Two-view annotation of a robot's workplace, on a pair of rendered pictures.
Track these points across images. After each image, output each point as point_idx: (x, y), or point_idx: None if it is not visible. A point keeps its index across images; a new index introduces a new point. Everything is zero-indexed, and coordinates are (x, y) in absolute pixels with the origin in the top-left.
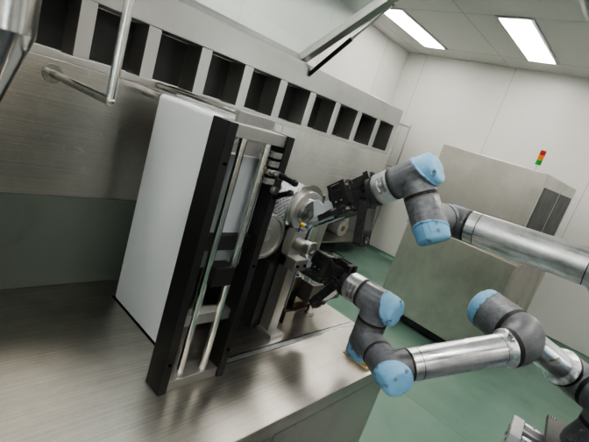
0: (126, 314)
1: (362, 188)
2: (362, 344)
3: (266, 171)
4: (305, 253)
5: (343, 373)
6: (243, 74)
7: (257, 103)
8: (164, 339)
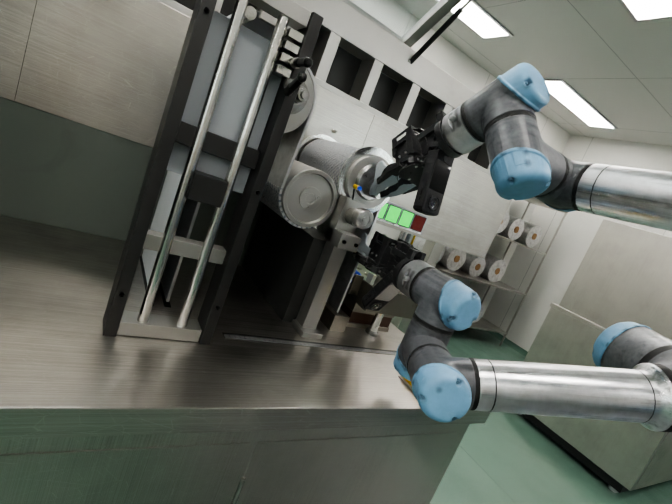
0: (140, 270)
1: (434, 135)
2: (409, 347)
3: (280, 55)
4: (355, 224)
5: (385, 394)
6: (327, 42)
7: (348, 89)
8: (122, 259)
